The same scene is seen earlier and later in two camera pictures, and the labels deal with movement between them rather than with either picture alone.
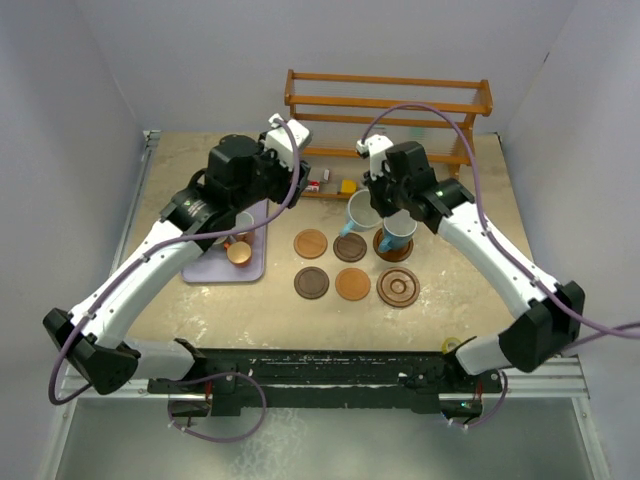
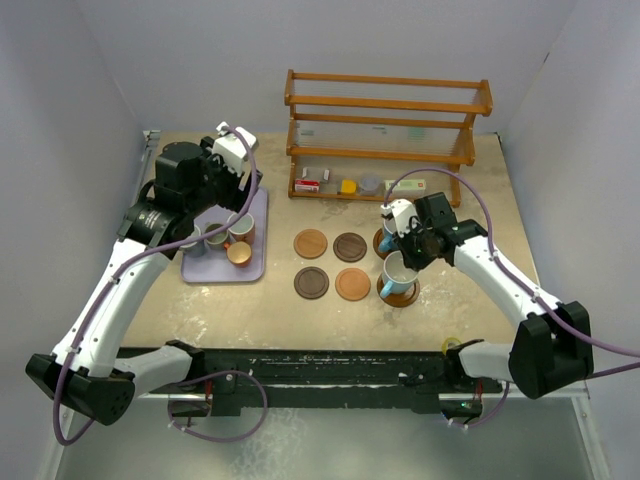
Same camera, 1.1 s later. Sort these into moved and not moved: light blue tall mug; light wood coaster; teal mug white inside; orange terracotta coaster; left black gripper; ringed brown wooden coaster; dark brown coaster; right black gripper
Moved: light blue tall mug; left black gripper; right black gripper
Not moved: dark brown coaster; orange terracotta coaster; light wood coaster; ringed brown wooden coaster; teal mug white inside
